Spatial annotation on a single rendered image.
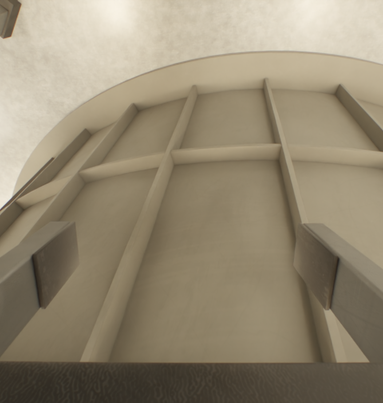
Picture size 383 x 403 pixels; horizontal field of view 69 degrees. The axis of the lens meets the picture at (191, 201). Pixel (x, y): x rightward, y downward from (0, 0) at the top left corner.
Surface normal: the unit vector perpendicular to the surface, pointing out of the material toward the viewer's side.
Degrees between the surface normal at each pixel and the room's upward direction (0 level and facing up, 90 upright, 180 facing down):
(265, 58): 0
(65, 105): 0
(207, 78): 0
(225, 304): 90
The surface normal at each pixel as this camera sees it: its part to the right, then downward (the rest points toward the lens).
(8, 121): -0.13, 0.62
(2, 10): 0.57, -0.38
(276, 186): -0.07, -0.78
